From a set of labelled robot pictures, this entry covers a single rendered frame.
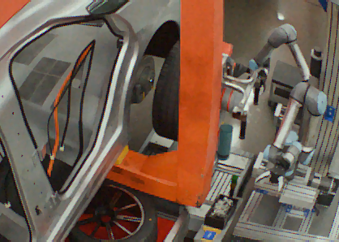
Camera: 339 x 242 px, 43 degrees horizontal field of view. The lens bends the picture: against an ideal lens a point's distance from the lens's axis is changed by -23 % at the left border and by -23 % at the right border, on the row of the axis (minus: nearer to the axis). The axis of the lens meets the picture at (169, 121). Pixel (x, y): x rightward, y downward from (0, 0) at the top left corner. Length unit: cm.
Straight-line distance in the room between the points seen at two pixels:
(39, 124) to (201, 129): 111
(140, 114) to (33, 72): 144
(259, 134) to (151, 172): 150
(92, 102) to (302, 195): 142
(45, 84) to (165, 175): 97
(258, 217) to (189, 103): 124
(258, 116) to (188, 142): 184
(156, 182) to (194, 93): 75
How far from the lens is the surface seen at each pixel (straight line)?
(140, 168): 315
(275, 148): 264
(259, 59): 344
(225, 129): 332
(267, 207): 360
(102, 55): 308
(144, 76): 340
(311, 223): 357
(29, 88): 331
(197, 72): 247
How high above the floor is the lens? 304
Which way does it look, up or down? 43 degrees down
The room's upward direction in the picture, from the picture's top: 1 degrees clockwise
